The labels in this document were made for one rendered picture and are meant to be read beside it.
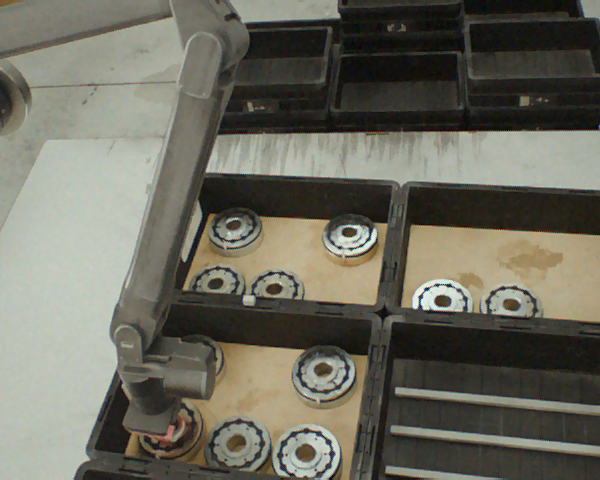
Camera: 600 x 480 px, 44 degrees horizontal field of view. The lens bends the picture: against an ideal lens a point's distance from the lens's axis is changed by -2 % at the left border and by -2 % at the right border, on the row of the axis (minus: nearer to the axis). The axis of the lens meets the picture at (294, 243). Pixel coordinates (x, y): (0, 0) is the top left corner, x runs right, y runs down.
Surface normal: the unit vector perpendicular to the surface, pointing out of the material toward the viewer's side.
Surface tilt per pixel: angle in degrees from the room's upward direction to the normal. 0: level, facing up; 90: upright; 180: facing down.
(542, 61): 0
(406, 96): 0
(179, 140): 63
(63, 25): 67
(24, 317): 0
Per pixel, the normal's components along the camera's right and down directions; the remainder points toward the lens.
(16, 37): -0.15, 0.43
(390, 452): -0.12, -0.66
